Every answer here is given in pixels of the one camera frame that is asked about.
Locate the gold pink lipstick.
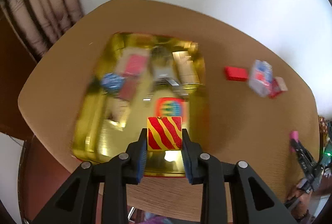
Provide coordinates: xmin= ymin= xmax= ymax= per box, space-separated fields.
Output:
xmin=105 ymin=77 xmax=140 ymax=131

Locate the blue patterned small pouch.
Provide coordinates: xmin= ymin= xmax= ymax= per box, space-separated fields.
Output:
xmin=100 ymin=73 xmax=125 ymax=94

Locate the brown wooden door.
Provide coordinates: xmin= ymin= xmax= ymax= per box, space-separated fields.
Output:
xmin=1 ymin=13 xmax=36 ymax=140

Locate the red wooden block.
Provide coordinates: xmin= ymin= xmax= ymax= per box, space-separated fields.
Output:
xmin=224 ymin=66 xmax=249 ymax=81

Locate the red white small carton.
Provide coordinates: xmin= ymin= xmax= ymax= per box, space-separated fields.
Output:
xmin=269 ymin=76 xmax=288 ymax=99

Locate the red gold metal tin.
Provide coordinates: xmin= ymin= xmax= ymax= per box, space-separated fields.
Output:
xmin=72 ymin=32 xmax=209 ymax=177

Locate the person's right hand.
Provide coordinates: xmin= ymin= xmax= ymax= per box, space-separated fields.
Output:
xmin=286 ymin=178 xmax=315 ymax=223

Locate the pink rectangular block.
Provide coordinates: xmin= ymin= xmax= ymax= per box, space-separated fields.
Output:
xmin=289 ymin=130 xmax=299 ymax=153

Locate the clear playing card box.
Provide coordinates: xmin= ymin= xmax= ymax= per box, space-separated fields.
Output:
xmin=248 ymin=59 xmax=273 ymax=97

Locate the clear box red insert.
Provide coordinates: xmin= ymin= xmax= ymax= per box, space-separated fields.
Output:
xmin=114 ymin=47 xmax=150 ymax=77

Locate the silver metal clip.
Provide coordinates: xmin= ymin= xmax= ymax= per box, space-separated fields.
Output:
xmin=149 ymin=46 xmax=187 ymax=98

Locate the yellow red striped block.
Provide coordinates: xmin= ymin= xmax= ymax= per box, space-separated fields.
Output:
xmin=147 ymin=116 xmax=182 ymax=152

